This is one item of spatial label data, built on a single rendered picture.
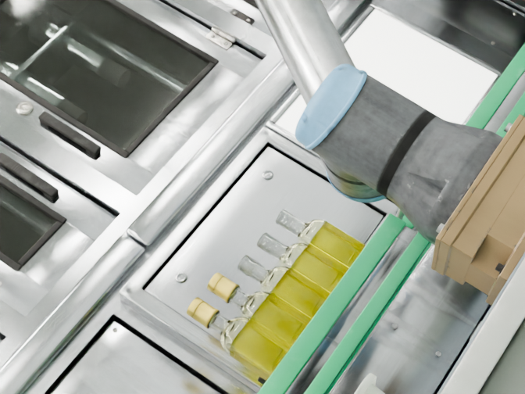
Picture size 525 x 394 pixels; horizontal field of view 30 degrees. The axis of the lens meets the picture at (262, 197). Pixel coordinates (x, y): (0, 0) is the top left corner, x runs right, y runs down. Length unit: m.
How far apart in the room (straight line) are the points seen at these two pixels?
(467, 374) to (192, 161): 1.01
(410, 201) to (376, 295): 0.39
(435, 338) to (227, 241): 0.52
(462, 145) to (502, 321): 0.21
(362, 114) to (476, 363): 0.32
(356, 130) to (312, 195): 0.76
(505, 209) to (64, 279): 0.97
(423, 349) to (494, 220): 0.42
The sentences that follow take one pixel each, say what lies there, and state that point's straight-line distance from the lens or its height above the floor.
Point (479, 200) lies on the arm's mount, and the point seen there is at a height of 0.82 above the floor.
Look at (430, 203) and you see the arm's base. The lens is 1.14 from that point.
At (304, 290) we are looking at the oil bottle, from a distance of 1.63.
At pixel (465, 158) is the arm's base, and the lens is 1.13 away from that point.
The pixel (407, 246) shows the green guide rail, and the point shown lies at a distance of 1.58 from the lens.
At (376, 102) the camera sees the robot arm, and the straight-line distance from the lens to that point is 1.17.
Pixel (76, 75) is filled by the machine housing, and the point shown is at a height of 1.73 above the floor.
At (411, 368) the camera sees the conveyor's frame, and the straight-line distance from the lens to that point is 1.46.
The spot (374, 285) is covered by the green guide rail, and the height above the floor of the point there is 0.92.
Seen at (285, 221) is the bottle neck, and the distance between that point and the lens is 1.72.
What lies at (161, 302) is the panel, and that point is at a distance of 1.79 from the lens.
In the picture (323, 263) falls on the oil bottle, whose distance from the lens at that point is 1.66.
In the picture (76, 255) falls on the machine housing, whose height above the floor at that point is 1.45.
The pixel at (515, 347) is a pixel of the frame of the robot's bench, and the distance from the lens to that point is 1.11.
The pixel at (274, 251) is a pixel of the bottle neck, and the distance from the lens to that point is 1.69.
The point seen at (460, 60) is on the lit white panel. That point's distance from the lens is 2.18.
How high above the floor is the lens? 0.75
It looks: 15 degrees up
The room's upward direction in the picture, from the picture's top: 58 degrees counter-clockwise
